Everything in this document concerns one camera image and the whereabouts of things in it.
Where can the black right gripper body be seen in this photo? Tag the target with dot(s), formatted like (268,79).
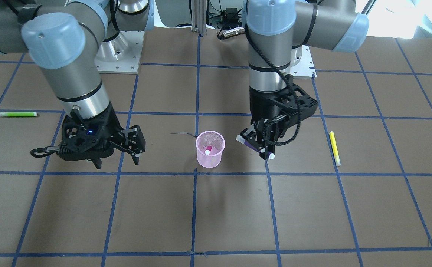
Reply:
(109,122)

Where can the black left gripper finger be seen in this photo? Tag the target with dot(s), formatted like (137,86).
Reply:
(254,136)
(271,131)

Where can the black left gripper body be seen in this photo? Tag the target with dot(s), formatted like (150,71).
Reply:
(261,105)

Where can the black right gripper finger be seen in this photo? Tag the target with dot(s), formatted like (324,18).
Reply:
(97,162)
(131,141)

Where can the pink marker pen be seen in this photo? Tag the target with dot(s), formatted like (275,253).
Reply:
(208,150)

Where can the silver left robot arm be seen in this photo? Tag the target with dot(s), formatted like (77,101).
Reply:
(274,28)

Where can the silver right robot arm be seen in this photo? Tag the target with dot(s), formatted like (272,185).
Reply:
(63,39)

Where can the pink mesh cup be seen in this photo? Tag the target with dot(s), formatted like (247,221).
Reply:
(214,139)

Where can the yellow highlighter pen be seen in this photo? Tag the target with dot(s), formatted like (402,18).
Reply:
(334,147)

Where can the green highlighter pen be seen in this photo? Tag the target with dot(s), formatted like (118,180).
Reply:
(18,114)

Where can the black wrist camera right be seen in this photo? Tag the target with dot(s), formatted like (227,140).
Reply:
(68,149)

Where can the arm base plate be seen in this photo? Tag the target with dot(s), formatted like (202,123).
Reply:
(302,66)
(120,53)

